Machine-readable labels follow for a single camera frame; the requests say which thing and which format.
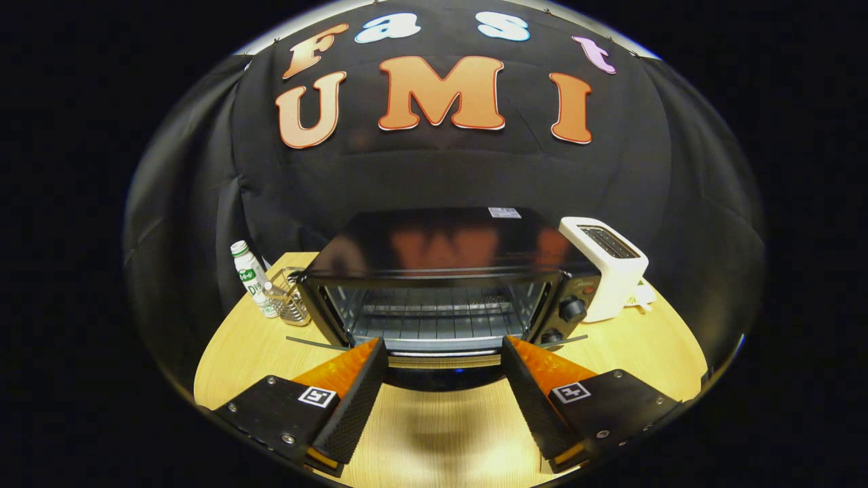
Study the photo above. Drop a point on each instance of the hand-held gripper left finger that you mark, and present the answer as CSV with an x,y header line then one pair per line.
x,y
356,400

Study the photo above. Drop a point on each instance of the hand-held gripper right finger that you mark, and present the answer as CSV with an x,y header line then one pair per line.
x,y
532,400

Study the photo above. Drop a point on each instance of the black toaster oven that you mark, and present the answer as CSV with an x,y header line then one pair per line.
x,y
441,244

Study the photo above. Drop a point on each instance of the white pop-up toaster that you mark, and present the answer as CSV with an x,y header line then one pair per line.
x,y
610,285

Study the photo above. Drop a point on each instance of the white divided dish with beans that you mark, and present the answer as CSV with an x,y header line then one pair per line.
x,y
643,295

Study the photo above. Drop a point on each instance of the white bottle with green label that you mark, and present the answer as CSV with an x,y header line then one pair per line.
x,y
252,278

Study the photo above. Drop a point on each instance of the black backdrop cloth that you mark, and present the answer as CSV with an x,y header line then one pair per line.
x,y
441,169

